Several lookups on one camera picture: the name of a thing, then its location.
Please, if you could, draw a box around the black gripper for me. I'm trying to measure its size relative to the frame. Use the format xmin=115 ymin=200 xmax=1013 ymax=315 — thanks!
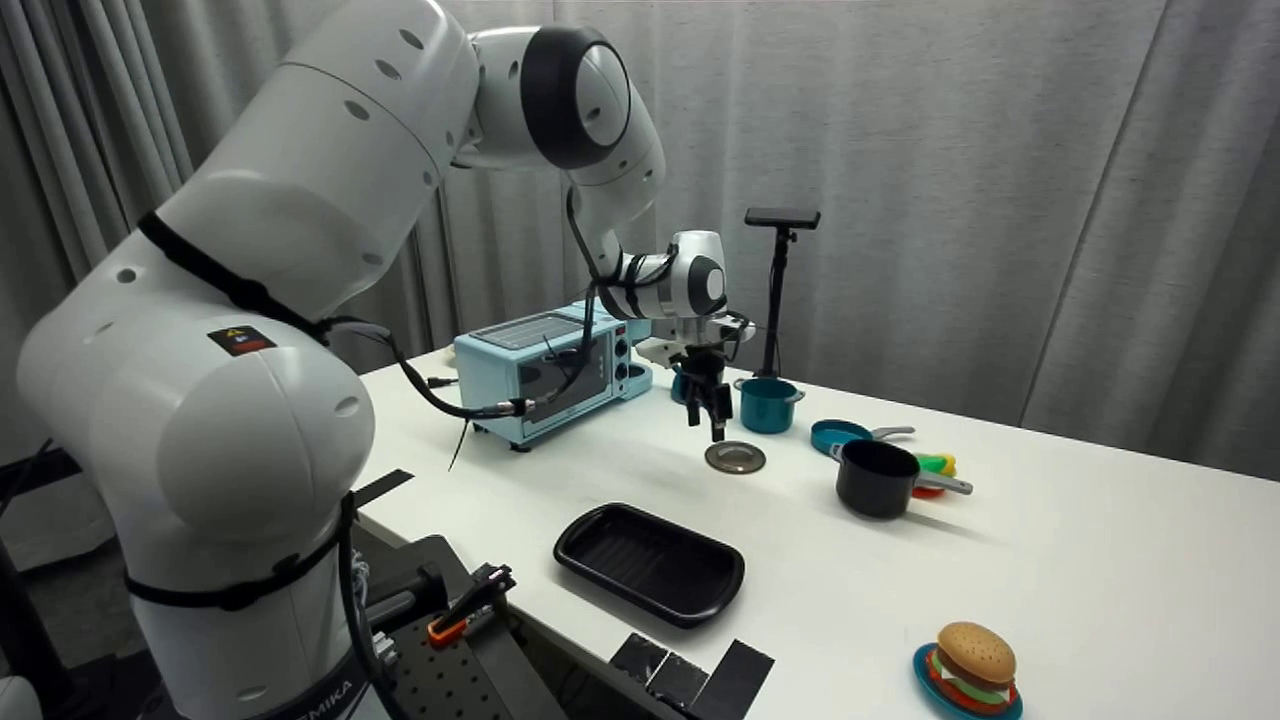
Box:
xmin=634 ymin=307 xmax=754 ymax=443

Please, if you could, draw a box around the round silver pot lid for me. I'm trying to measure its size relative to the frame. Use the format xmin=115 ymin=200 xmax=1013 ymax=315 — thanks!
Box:
xmin=704 ymin=441 xmax=768 ymax=475

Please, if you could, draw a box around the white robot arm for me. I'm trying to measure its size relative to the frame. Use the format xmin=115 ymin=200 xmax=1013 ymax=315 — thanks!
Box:
xmin=14 ymin=0 xmax=729 ymax=720

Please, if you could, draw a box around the black pot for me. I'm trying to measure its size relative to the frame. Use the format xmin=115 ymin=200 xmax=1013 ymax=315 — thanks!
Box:
xmin=837 ymin=441 xmax=921 ymax=519

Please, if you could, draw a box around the small teal pan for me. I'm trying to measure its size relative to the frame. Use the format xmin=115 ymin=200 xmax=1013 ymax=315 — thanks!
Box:
xmin=806 ymin=422 xmax=869 ymax=456

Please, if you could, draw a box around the light blue toaster oven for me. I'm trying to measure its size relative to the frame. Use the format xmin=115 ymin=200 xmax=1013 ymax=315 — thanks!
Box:
xmin=452 ymin=302 xmax=650 ymax=448

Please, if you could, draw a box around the black grill tray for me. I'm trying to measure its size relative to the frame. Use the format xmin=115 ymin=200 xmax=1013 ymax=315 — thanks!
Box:
xmin=551 ymin=506 xmax=742 ymax=630

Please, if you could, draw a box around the teal burger plate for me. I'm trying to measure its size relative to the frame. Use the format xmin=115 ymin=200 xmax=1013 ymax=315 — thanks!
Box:
xmin=910 ymin=646 xmax=1023 ymax=720

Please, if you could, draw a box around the toy burger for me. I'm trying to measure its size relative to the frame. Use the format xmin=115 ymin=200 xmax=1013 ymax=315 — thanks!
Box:
xmin=922 ymin=622 xmax=1017 ymax=715

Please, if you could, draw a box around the teal pot with handles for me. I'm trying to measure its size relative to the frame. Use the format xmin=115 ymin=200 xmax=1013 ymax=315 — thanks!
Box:
xmin=739 ymin=378 xmax=802 ymax=436

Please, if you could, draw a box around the black camera tripod stand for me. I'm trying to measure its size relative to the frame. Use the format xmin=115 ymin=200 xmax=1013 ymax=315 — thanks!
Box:
xmin=742 ymin=209 xmax=818 ymax=378

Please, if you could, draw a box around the orange handled clamp near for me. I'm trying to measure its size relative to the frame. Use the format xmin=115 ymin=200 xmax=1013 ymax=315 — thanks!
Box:
xmin=398 ymin=563 xmax=515 ymax=650

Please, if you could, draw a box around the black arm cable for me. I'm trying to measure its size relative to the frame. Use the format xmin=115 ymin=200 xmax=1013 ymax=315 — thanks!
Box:
xmin=125 ymin=186 xmax=694 ymax=632

